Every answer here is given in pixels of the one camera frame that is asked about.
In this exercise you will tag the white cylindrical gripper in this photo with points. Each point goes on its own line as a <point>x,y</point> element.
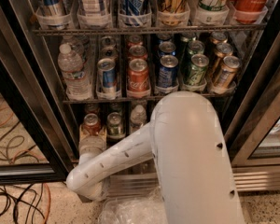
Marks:
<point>92,141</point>

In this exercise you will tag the red coke can bottom shelf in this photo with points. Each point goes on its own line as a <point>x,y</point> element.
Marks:
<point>91,124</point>

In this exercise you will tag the red coke can shelf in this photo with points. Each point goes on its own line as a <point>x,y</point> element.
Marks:
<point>91,124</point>
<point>138,77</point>

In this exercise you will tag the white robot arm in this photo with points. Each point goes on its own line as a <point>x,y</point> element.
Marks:
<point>185,140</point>

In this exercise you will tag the green can bottom shelf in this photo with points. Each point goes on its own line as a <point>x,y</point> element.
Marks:
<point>114,124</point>

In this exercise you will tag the green can shelf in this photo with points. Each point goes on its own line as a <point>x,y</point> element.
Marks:
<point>114,124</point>
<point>196,70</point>

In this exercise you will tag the small water bottle bottom shelf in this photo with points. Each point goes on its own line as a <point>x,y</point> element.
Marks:
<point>138,118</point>

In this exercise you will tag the large water bottle middle shelf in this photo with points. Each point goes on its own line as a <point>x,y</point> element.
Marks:
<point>74,73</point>

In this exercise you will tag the left glass fridge door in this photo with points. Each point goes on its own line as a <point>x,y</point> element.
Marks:
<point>30,84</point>

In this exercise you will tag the glass fridge door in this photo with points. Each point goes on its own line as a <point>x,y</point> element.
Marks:
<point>253,136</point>
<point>30,84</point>

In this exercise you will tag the blue silver can middle shelf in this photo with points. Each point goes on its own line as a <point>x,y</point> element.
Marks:
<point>107,75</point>

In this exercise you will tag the red coke can middle shelf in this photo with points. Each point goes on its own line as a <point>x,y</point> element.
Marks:
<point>138,77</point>

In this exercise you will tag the blue pepsi can middle shelf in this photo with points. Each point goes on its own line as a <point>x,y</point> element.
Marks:
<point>167,71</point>

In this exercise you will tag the green can middle shelf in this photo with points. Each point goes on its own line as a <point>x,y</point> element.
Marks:
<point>196,70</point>

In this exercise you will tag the blue red bull can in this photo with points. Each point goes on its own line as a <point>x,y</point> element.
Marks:
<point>54,9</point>

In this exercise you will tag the gold can middle shelf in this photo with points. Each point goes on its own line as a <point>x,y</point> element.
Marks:
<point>226,71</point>

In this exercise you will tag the blue tall can top shelf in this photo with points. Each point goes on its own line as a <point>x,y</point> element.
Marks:
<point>133,11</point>

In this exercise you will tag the gold tall can top shelf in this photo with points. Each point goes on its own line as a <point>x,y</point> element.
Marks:
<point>170,9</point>

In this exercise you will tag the right glass fridge door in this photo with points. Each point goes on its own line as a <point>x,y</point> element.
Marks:
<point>253,136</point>

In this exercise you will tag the red coca-cola bottle top shelf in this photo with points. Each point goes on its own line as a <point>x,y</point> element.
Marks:
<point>248,11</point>

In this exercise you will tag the clear plastic bag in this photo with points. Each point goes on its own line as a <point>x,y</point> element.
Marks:
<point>134,210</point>

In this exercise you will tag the middle wire shelf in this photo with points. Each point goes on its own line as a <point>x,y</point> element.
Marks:
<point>148,98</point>

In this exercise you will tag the wire shelf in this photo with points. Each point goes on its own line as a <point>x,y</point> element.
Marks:
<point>148,98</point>
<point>150,30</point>

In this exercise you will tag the top wire shelf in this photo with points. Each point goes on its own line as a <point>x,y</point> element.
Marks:
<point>150,30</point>

